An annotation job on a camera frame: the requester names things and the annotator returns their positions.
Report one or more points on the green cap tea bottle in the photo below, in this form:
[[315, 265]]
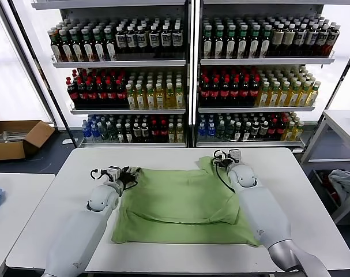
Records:
[[67, 52], [89, 52], [78, 52], [220, 47], [57, 52], [100, 51], [210, 47], [112, 51], [242, 47], [264, 47], [253, 47], [231, 47]]

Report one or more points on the dark bottle beige label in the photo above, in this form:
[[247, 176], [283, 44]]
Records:
[[278, 39], [289, 38]]

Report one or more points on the small white floor object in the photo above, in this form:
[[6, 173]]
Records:
[[67, 141]]

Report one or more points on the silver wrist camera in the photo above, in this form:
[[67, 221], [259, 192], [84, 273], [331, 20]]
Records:
[[114, 173], [235, 154]]

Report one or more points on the black window frame post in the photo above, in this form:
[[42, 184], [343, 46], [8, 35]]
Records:
[[43, 72]]

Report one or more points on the grey blue clothes pile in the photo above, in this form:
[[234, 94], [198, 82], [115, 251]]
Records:
[[344, 181]]

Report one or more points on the light green polo shirt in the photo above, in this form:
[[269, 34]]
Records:
[[177, 202]]

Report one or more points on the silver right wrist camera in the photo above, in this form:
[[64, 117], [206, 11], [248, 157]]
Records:
[[235, 154]]

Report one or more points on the small bottle white label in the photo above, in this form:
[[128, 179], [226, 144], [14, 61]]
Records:
[[120, 134], [238, 133], [246, 132], [129, 134]]

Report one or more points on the clear green water bottle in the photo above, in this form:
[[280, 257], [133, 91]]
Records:
[[221, 131], [112, 134], [229, 131], [103, 133]]

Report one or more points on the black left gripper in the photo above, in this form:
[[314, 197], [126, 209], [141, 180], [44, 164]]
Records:
[[128, 180]]

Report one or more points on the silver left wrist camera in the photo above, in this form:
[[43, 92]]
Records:
[[114, 173]]

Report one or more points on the brown cardboard box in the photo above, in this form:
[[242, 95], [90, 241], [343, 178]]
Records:
[[7, 151]]

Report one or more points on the yellow juice bottle green label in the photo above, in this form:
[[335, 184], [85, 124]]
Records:
[[293, 96], [160, 99], [298, 132], [141, 99], [172, 134], [169, 99], [180, 134], [273, 96], [313, 96], [131, 99], [290, 132], [283, 96], [262, 96], [179, 99], [150, 99], [304, 96]]

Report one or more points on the red cap cola bottle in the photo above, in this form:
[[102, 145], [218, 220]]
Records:
[[121, 96], [235, 93], [163, 132], [205, 93], [155, 132], [245, 93], [272, 130], [83, 96], [215, 93], [73, 96], [102, 96], [254, 93], [111, 96], [92, 96], [225, 93], [281, 130]]

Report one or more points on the grey frame side table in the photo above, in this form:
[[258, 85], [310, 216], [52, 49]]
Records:
[[340, 116]]

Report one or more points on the dark bottle blue white label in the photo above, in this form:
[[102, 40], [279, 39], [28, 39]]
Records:
[[142, 39], [333, 38], [131, 40], [301, 37], [311, 38], [177, 39], [322, 38], [166, 39], [154, 39], [121, 40]]

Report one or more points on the grey metal shelving unit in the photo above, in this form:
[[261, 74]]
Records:
[[120, 63], [264, 61]]

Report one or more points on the grey metal parts bundle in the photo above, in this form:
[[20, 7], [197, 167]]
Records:
[[13, 134]]

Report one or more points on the red cloth item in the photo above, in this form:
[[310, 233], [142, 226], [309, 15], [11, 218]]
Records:
[[334, 192]]

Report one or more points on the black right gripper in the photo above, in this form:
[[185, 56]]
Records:
[[227, 162]]

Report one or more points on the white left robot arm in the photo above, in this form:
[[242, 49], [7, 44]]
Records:
[[76, 231]]

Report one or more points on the blue water bottle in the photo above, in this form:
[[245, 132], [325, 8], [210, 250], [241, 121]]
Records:
[[211, 130], [86, 131], [202, 130], [94, 132]]

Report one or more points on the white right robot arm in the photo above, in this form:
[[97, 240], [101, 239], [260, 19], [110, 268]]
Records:
[[258, 207]]

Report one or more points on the dark bottle white cap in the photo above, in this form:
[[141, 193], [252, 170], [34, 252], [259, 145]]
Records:
[[264, 129], [137, 132], [255, 129], [145, 132]]

